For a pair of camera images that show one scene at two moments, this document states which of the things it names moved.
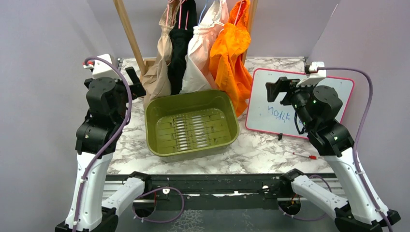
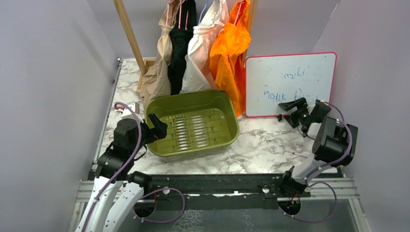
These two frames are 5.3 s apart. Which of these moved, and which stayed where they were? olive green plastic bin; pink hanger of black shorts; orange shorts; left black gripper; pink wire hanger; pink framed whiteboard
Moved: left black gripper; pink framed whiteboard
Stayed: pink wire hanger; pink hanger of black shorts; olive green plastic bin; orange shorts
